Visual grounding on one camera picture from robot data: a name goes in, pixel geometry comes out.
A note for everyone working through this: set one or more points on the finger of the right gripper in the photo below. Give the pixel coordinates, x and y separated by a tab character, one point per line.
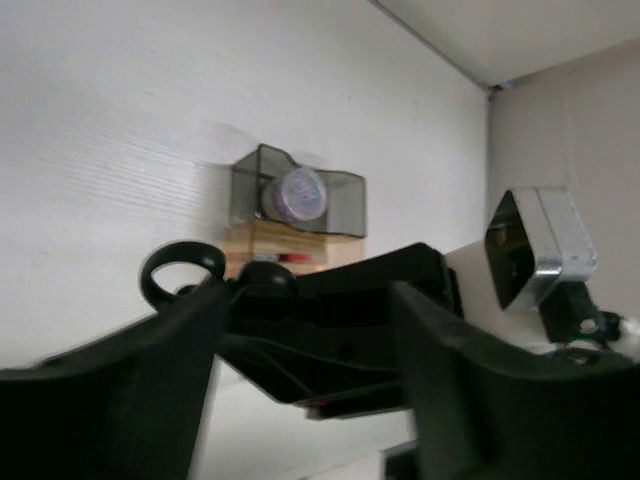
269	300
293	378

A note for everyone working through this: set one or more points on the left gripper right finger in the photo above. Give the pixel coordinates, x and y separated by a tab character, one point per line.
485	409

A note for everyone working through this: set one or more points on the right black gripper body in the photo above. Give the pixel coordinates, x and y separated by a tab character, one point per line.
584	334

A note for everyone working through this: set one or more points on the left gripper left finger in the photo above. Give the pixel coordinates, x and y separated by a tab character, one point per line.
127	406

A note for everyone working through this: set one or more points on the small clear clip jar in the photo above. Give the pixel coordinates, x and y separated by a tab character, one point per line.
299	196

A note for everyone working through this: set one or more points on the red pen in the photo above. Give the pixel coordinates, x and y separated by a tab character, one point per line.
296	258

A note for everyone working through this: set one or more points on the grey smoked plastic tray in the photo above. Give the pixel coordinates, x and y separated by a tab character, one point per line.
346	214

